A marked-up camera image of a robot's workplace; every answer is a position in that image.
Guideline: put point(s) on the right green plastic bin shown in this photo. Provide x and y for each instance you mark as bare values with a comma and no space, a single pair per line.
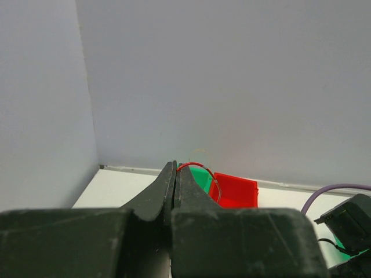
348,241

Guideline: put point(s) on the left green plastic bin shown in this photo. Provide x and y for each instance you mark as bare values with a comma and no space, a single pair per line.
202,176

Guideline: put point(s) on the green plastic bin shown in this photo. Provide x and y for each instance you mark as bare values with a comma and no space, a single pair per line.
348,241
202,176

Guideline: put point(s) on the red plastic bin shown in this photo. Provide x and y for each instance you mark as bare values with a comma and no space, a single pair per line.
236,192

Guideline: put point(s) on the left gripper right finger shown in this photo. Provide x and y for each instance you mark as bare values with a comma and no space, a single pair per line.
210,241

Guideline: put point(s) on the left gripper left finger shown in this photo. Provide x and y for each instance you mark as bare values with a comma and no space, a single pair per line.
128,241

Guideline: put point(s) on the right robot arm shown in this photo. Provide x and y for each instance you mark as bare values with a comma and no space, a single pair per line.
350,224

